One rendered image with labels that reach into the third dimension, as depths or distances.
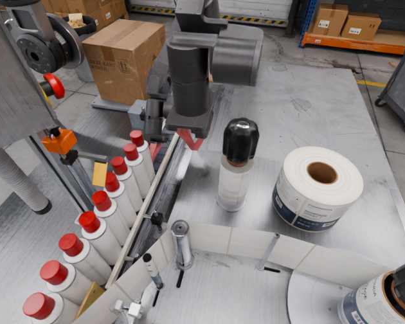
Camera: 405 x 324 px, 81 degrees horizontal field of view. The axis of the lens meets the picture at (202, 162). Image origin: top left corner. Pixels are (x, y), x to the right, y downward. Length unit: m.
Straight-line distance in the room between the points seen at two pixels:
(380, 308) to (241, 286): 0.28
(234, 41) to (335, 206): 0.46
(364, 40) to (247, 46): 4.05
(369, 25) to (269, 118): 3.28
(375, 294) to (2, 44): 0.66
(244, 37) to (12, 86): 0.30
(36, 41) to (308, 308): 1.12
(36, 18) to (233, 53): 0.82
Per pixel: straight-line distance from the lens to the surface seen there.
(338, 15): 4.22
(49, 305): 0.52
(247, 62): 0.32
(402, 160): 2.68
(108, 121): 1.18
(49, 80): 0.42
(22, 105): 0.40
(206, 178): 0.80
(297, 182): 0.66
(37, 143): 0.61
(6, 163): 0.50
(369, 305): 0.59
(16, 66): 0.38
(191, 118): 0.38
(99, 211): 0.59
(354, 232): 0.82
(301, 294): 0.68
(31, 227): 0.93
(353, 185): 0.72
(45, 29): 1.07
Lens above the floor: 1.51
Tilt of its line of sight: 48 degrees down
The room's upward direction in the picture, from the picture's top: straight up
